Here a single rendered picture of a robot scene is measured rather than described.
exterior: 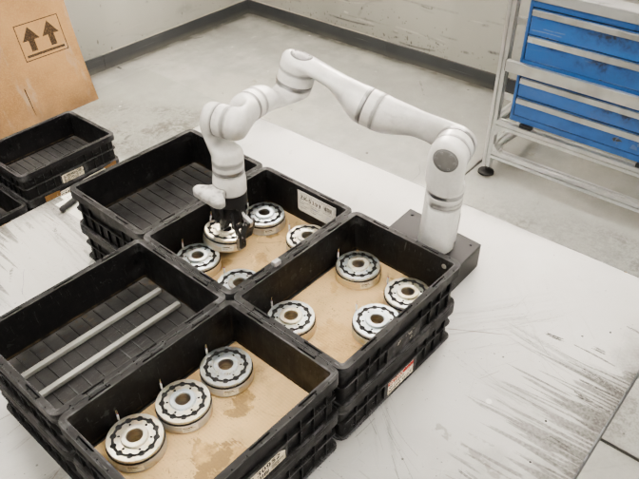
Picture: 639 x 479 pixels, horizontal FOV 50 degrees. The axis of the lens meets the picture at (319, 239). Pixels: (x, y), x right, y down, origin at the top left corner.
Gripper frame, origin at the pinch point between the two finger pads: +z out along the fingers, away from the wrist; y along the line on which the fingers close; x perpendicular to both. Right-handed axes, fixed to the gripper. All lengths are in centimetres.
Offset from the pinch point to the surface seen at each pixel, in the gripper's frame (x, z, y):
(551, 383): -26, 16, -73
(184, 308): 20.1, 5.0, -5.6
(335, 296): -4.4, 4.1, -28.1
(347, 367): 16, -6, -49
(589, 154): -191, 55, -16
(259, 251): -4.3, 4.5, -3.8
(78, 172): -19, 38, 109
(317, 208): -20.4, -1.9, -8.0
